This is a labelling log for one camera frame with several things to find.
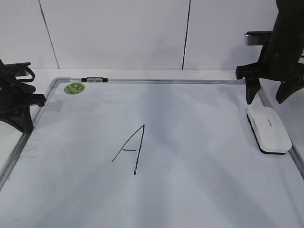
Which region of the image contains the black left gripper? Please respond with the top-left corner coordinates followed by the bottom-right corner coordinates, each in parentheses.
top-left (0, 62), bottom-right (46, 133)

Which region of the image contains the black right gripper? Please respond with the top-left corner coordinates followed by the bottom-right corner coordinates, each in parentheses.
top-left (236, 36), bottom-right (304, 105)

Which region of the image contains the white whiteboard eraser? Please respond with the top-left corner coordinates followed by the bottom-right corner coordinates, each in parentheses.
top-left (247, 106), bottom-right (292, 155)

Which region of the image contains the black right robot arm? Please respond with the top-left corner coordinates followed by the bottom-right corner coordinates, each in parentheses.
top-left (236, 0), bottom-right (304, 104)

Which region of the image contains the black marker clip holder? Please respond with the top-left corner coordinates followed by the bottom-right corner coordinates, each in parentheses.
top-left (81, 77), bottom-right (108, 83)

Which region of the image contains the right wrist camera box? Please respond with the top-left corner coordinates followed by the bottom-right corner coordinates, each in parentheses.
top-left (244, 31), bottom-right (273, 46)

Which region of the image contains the whiteboard with grey frame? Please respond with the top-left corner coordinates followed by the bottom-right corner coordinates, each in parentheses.
top-left (0, 82), bottom-right (304, 228)

